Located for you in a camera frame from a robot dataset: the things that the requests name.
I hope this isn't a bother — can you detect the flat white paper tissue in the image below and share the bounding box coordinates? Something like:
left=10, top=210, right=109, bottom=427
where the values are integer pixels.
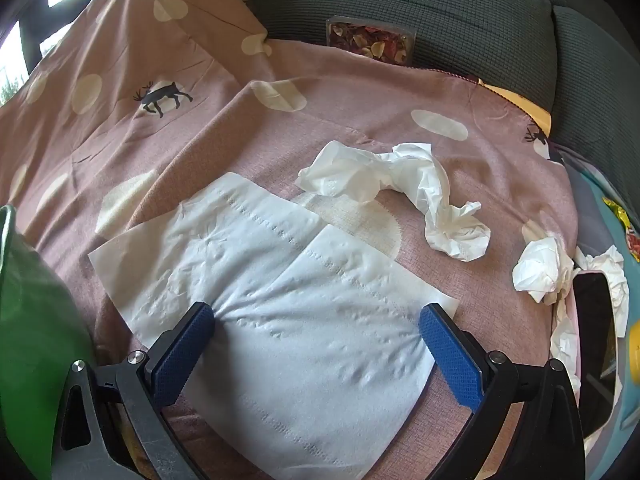
left=87, top=171, right=461, bottom=478

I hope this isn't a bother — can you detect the yellow foil wrapper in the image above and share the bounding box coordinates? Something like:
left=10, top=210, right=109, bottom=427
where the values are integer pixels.
left=602, top=196, right=633, bottom=228

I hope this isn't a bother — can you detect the long crumpled white tissue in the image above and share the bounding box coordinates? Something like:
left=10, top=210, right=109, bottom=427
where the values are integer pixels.
left=296, top=140, right=492, bottom=262

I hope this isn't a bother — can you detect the grey sofa cushion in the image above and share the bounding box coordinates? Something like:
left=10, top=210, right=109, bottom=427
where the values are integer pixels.
left=252, top=0, right=556, bottom=111
left=542, top=0, right=640, bottom=186

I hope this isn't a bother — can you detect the small crumpled tissue ball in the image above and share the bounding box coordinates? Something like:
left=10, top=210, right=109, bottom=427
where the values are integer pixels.
left=511, top=236, right=576, bottom=306

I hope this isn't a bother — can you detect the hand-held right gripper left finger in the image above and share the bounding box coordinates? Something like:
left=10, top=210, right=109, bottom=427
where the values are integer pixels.
left=50, top=301, right=217, bottom=480

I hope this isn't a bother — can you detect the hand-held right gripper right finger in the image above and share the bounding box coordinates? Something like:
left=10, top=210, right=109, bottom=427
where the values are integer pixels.
left=419, top=302, right=586, bottom=480

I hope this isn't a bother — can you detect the teal plastic tray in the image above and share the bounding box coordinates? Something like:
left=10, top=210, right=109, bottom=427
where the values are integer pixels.
left=570, top=167, right=640, bottom=480

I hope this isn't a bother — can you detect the black smartphone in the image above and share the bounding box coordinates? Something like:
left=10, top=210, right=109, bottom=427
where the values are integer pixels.
left=571, top=270, right=626, bottom=441

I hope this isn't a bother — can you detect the pink polka dot blanket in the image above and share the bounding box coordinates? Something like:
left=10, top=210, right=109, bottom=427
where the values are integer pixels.
left=0, top=0, right=583, bottom=480

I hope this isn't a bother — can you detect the clear box of dried petals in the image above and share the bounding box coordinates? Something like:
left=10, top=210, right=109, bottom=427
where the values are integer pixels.
left=325, top=16, right=418, bottom=66

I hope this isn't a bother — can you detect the green plastic bowl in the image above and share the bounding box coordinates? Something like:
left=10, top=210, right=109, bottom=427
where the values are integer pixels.
left=0, top=204, right=98, bottom=480

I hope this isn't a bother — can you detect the yellow cloth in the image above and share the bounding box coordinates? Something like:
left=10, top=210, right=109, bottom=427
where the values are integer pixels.
left=477, top=77, right=553, bottom=136

